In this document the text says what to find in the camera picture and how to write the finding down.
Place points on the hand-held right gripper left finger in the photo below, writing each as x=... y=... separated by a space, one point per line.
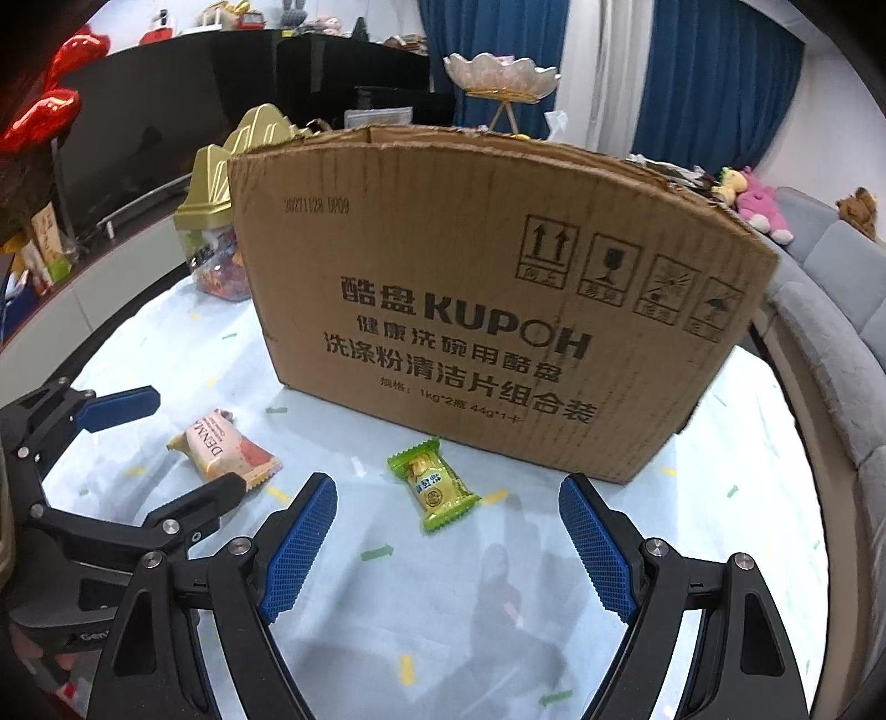
x=297 y=547

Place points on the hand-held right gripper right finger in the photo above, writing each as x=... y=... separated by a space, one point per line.
x=602 y=547

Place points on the gold lid candy container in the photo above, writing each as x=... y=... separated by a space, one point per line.
x=207 y=187

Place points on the black piano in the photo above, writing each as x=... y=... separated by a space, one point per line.
x=332 y=76

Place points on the brown cardboard box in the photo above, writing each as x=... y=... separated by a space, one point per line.
x=484 y=277

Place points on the yellow green plush toy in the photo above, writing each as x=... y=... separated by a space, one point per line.
x=730 y=183

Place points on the pale green printed box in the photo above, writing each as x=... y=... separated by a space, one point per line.
x=50 y=242

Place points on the white red toy figure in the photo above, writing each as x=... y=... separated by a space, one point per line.
x=158 y=26

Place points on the green yellow candy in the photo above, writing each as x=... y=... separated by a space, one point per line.
x=432 y=488

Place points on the small pink plush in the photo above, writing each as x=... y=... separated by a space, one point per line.
x=329 y=24

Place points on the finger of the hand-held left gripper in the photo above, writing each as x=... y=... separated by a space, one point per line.
x=118 y=408
x=201 y=502

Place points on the black metronome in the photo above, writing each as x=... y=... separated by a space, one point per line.
x=361 y=31

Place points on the blue curtain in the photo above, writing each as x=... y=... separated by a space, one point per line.
x=720 y=76
x=484 y=41

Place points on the brown bag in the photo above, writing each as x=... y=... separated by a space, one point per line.
x=405 y=43

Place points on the light blue confetti cloth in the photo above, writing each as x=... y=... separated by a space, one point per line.
x=450 y=609

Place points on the grey rabbit plush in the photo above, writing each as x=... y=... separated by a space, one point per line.
x=294 y=12

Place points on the black television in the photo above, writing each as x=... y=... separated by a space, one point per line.
x=138 y=124

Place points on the white sheer curtain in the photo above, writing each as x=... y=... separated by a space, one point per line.
x=609 y=83

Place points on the large pink plush toy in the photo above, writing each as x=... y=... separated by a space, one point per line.
x=761 y=204

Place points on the gold foil balloon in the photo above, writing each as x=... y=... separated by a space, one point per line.
x=232 y=14

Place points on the white pink snack packet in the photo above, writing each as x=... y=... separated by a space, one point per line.
x=221 y=450

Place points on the white tiered bowl stand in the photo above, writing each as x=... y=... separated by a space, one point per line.
x=498 y=76

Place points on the brown plush toy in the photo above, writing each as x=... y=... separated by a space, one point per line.
x=860 y=211

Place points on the grey sofa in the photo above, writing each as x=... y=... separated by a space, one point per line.
x=830 y=332

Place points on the grey white TV cabinet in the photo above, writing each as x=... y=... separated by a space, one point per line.
x=124 y=249

